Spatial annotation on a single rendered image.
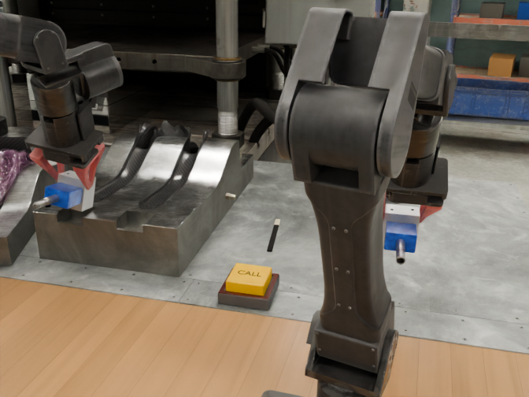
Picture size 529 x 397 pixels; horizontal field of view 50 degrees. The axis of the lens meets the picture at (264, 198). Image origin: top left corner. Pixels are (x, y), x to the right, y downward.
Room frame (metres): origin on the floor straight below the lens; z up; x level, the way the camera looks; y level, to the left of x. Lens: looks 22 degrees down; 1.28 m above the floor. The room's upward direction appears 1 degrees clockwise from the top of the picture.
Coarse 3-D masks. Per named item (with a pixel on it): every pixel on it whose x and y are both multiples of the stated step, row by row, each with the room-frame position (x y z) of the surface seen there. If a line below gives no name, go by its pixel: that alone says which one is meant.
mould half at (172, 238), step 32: (160, 160) 1.10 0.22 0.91; (224, 160) 1.09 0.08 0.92; (128, 192) 0.98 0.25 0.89; (192, 192) 0.99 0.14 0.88; (224, 192) 1.07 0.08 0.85; (64, 224) 0.86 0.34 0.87; (96, 224) 0.85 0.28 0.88; (160, 224) 0.83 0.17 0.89; (192, 224) 0.89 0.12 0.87; (64, 256) 0.87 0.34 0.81; (96, 256) 0.85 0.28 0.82; (128, 256) 0.84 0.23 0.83; (160, 256) 0.83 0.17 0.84; (192, 256) 0.88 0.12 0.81
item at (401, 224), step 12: (384, 216) 0.76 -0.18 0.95; (396, 216) 0.75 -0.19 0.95; (408, 216) 0.75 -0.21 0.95; (384, 228) 0.75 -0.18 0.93; (396, 228) 0.73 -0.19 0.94; (408, 228) 0.73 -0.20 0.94; (384, 240) 0.73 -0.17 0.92; (396, 240) 0.71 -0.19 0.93; (408, 240) 0.71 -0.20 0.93; (396, 252) 0.68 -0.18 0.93
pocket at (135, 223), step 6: (126, 210) 0.89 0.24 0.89; (120, 216) 0.87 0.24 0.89; (126, 216) 0.88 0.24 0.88; (132, 216) 0.89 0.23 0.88; (138, 216) 0.88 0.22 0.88; (144, 216) 0.88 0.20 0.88; (150, 216) 0.88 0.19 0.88; (120, 222) 0.86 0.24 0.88; (126, 222) 0.88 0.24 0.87; (132, 222) 0.89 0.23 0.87; (138, 222) 0.88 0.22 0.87; (144, 222) 0.88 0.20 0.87; (120, 228) 0.85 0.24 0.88; (126, 228) 0.87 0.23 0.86; (132, 228) 0.87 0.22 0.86; (138, 228) 0.87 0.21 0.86
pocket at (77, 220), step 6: (60, 210) 0.88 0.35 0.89; (66, 210) 0.90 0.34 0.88; (72, 210) 0.91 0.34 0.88; (84, 210) 0.91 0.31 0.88; (90, 210) 0.90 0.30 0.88; (60, 216) 0.88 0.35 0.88; (66, 216) 0.90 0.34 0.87; (72, 216) 0.91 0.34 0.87; (78, 216) 0.91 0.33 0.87; (60, 222) 0.87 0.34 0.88; (66, 222) 0.87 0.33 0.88; (72, 222) 0.87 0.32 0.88; (78, 222) 0.89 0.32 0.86
